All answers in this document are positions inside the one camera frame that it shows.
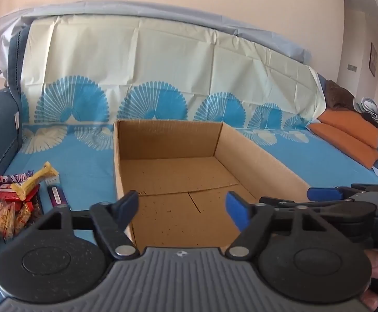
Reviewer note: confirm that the small wall picture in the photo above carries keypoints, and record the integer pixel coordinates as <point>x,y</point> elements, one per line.
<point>373,59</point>

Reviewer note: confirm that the wall light switch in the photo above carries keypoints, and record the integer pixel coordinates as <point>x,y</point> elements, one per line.
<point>351,68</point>

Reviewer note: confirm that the clear peanut packet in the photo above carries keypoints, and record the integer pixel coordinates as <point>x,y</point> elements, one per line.
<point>22,217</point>
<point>3,219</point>

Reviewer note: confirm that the purple candy packet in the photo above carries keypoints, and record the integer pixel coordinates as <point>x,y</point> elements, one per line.
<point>12,178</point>

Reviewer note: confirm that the cardboard box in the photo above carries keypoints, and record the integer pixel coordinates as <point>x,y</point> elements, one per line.
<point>176,175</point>

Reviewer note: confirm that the red packet with white label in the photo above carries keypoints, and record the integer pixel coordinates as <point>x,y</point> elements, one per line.
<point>3,193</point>

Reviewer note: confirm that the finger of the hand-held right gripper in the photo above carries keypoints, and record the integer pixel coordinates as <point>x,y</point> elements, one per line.
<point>322,193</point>
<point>322,206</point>

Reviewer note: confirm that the purple white snack packet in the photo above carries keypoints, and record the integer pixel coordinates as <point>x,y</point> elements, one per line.
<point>56,196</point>

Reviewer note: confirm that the yellow snack bar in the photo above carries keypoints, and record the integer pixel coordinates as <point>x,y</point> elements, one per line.
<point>34,178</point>

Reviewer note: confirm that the grey sheet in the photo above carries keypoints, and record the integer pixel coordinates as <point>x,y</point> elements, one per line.
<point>111,8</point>

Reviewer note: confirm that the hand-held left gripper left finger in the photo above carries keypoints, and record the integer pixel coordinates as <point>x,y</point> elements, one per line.
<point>129,206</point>

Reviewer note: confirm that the brown cushion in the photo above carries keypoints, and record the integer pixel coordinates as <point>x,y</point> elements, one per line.
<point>338,94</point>

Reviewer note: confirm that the orange pillow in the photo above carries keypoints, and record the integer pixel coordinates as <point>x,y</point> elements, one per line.
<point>341,143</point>
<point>354,125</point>

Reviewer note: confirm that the small white packet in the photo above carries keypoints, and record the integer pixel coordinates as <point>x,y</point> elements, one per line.
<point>52,181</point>

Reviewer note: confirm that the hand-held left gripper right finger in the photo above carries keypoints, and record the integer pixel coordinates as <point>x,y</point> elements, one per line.
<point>237,211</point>

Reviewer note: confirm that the pile of clothes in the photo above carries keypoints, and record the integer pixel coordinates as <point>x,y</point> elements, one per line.
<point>371,112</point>

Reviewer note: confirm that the fan-print sofa cover cloth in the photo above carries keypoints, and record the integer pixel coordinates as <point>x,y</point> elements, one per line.
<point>176,55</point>

